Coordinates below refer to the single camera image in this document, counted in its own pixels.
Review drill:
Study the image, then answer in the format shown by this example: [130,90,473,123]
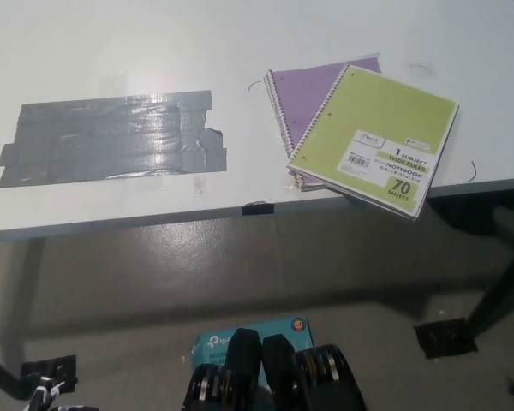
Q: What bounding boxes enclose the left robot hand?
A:
[27,375,78,411]

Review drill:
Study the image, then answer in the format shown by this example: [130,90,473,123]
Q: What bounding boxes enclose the green spiral notebook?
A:
[285,63,460,222]

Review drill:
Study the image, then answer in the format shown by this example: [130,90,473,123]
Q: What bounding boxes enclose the purple spiral notebook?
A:
[263,58,385,193]

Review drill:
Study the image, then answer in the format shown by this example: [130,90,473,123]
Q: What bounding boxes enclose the black robot torso blocks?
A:
[182,327,368,411]

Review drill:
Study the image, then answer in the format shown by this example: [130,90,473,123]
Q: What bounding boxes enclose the black floor tape patch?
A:
[20,354,78,397]
[413,317,479,360]

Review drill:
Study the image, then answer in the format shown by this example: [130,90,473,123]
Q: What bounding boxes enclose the teal router box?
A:
[191,315,316,386]

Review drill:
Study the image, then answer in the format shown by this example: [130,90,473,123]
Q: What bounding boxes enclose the small black tape strip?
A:
[242,203,275,216]

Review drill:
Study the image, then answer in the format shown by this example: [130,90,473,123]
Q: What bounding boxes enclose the grey duct tape patch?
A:
[0,89,229,189]

